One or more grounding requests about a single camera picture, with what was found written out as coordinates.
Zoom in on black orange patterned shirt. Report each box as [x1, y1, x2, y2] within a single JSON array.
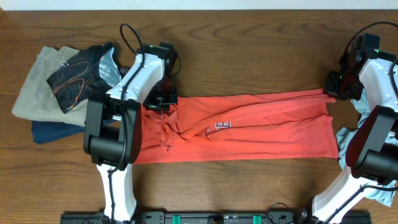
[[47, 42, 130, 114]]

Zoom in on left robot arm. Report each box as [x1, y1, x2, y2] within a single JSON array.
[[83, 42, 178, 223]]

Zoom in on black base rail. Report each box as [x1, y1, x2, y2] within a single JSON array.
[[60, 208, 373, 224]]

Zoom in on red soccer t-shirt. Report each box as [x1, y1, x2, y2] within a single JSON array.
[[137, 89, 338, 164]]

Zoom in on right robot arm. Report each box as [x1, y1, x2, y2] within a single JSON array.
[[301, 34, 397, 223]]

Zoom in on beige folded garment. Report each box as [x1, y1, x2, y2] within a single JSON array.
[[12, 46, 87, 126]]

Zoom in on navy blue folded garment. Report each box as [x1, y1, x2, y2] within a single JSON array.
[[31, 121, 85, 144]]

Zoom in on light blue t-shirt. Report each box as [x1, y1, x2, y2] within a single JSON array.
[[336, 90, 395, 207]]

